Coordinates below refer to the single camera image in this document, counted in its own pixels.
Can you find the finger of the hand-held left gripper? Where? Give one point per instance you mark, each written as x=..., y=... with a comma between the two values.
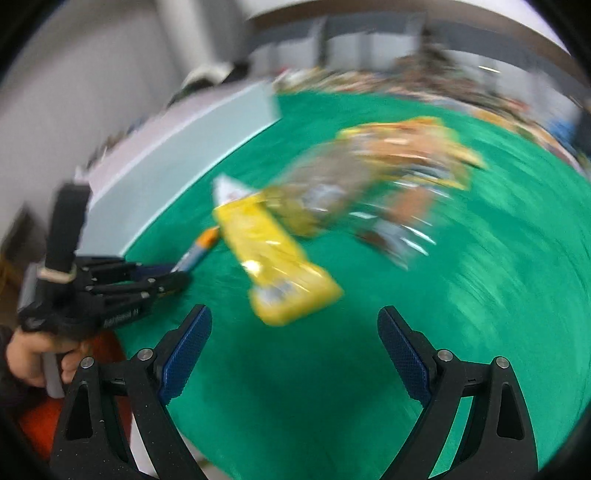
x=152, y=288
x=138, y=269

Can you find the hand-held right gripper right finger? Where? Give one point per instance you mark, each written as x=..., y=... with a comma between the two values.
x=406, y=350

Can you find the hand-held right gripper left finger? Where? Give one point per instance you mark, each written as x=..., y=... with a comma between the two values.
x=189, y=350

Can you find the small orange blue packet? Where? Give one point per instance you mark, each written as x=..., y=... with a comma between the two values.
x=198, y=249

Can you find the white cardboard box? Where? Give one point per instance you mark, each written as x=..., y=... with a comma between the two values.
x=184, y=161

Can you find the long yellow snack packet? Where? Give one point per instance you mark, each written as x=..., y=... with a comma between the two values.
x=272, y=258

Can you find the clear packet of brown balls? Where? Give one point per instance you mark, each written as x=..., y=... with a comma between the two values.
x=323, y=184

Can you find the person's left forearm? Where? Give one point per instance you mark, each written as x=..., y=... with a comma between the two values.
x=7, y=383

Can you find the person's left hand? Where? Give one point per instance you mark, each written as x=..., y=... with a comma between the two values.
x=27, y=355

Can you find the brown wooden shelf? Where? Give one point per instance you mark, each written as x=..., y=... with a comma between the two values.
x=18, y=249

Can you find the green mat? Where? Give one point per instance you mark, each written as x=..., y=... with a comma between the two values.
x=323, y=369

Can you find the yellow orange snack packet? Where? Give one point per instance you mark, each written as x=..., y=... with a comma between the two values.
x=415, y=147

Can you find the white black bundle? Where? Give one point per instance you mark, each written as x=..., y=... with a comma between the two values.
x=207, y=74

